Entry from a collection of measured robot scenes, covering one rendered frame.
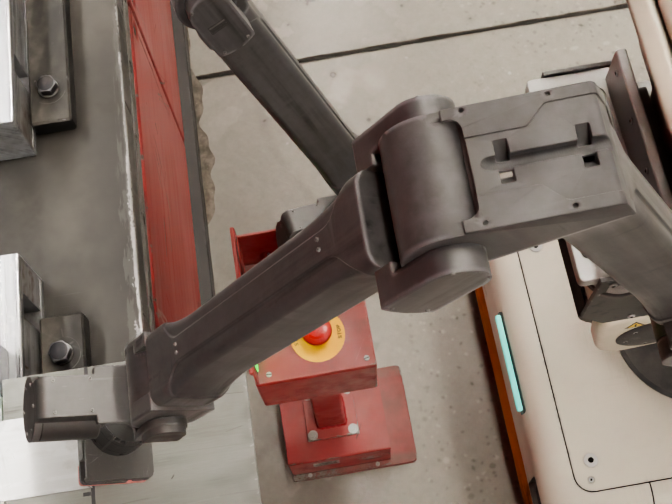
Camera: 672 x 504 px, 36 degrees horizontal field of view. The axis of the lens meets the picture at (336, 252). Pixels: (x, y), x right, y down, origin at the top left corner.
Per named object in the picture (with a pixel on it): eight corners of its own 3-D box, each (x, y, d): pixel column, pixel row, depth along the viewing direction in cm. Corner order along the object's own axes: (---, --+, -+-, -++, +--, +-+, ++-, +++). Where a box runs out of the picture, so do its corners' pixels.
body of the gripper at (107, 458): (82, 485, 99) (100, 468, 93) (77, 382, 103) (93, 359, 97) (149, 481, 102) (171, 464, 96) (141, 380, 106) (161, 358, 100)
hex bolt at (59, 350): (74, 363, 123) (70, 359, 122) (51, 366, 123) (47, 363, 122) (72, 341, 124) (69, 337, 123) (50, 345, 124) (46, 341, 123)
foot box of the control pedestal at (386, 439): (418, 461, 207) (419, 450, 196) (293, 483, 207) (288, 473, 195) (399, 365, 214) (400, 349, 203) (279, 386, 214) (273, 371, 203)
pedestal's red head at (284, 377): (378, 387, 145) (376, 352, 129) (265, 407, 145) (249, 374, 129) (354, 256, 153) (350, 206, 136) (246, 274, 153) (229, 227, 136)
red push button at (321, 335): (335, 348, 136) (334, 340, 133) (305, 353, 136) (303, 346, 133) (330, 319, 137) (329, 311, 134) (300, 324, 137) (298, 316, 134)
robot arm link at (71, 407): (193, 430, 86) (183, 331, 89) (52, 438, 81) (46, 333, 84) (154, 461, 96) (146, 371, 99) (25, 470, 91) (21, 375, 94)
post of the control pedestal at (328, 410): (346, 424, 198) (332, 344, 148) (318, 429, 198) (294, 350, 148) (341, 396, 200) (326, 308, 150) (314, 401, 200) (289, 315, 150)
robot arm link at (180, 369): (518, 273, 58) (479, 102, 61) (438, 267, 54) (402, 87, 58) (184, 450, 90) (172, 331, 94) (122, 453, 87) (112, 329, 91)
